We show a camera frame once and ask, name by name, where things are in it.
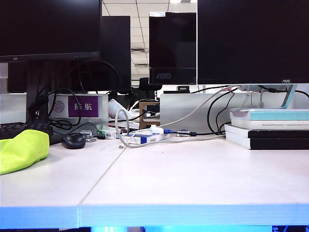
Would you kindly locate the lime green microfiber rag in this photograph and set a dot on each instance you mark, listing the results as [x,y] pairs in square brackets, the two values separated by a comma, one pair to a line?
[23,149]

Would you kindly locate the small wooden shelf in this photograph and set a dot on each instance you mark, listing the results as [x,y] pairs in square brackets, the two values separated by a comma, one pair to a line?
[143,116]

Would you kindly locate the white video adapter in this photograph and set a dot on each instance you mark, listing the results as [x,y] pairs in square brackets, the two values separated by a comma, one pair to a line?
[157,130]

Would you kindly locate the blue video connector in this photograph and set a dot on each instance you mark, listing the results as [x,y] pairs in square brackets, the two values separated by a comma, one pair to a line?
[168,131]

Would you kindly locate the blue and white carton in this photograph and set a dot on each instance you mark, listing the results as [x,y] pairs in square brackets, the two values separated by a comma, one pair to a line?
[144,139]

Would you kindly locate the black office chair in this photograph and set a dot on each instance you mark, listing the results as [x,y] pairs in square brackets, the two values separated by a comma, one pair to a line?
[147,84]

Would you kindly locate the white crumpled paper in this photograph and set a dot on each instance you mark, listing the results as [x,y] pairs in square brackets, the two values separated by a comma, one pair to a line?
[116,107]

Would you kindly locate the small black desk socket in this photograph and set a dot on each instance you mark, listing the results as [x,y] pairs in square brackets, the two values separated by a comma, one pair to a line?
[183,88]

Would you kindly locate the small green and white box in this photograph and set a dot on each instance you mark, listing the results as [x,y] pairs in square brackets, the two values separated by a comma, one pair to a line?
[107,133]

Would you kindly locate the small silver metal clip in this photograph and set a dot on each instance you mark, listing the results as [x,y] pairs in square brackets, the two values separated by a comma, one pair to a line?
[90,136]

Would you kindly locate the purple acrylic name sign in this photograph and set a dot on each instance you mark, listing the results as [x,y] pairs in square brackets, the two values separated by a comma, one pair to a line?
[83,106]

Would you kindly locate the small black AOC monitor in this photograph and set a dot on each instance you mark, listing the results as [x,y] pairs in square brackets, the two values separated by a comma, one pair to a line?
[172,41]

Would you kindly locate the plain black monitor back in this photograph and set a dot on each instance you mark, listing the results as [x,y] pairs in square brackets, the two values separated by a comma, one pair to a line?
[117,48]

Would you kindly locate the black computer mouse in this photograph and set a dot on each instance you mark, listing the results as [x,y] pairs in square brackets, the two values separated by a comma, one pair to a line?
[73,141]

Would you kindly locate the white book with printed spine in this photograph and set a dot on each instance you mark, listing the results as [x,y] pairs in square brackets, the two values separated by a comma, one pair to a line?
[265,124]

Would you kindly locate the teal cover book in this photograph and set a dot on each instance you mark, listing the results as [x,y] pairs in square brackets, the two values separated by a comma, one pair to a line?
[270,114]

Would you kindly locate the large white-framed AOC monitor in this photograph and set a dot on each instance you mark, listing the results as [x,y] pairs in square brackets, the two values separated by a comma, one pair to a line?
[253,36]

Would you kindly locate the black monitor with red logo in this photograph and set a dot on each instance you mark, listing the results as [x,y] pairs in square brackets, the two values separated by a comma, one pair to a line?
[48,29]

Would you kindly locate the narrow silver desk partition panel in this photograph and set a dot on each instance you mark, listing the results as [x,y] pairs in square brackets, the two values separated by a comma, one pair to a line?
[12,108]

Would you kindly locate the black computer keyboard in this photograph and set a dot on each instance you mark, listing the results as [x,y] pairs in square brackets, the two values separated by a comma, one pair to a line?
[9,129]

